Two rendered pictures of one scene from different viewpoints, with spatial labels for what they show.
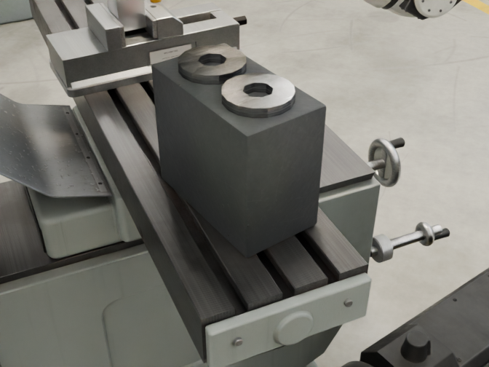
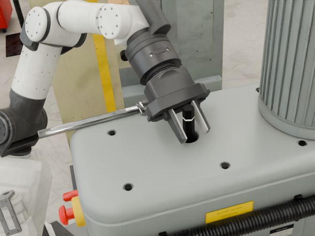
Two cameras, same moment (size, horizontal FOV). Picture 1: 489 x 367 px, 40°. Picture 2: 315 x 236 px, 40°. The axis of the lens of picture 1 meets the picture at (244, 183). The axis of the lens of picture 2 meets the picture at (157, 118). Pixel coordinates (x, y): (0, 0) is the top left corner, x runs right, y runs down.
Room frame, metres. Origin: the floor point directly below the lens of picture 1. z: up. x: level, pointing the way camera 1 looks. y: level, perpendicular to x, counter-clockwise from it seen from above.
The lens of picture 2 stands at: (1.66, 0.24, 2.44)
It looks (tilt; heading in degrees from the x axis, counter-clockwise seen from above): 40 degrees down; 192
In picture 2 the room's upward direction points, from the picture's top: 5 degrees counter-clockwise
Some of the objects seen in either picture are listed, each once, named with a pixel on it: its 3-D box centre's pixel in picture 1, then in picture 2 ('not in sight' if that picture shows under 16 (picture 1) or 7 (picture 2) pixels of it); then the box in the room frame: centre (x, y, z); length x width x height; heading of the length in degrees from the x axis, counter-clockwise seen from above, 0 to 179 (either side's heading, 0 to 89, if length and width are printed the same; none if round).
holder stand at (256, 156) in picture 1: (235, 140); not in sight; (0.76, 0.01, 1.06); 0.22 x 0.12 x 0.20; 36
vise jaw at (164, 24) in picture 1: (156, 15); not in sight; (1.21, 0.17, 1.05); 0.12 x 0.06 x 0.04; 27
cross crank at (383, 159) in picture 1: (370, 166); not in sight; (1.27, -0.29, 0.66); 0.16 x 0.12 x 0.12; 114
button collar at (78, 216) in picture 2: not in sight; (79, 211); (1.16, -0.05, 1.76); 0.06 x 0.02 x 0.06; 24
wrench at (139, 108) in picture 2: not in sight; (99, 118); (1.03, -0.02, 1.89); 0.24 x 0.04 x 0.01; 117
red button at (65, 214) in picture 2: not in sight; (67, 214); (1.17, -0.07, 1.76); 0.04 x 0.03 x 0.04; 24
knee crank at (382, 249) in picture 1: (410, 238); not in sight; (1.15, -0.38, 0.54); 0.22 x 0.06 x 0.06; 114
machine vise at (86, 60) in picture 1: (144, 35); not in sight; (1.20, 0.19, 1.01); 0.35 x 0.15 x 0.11; 117
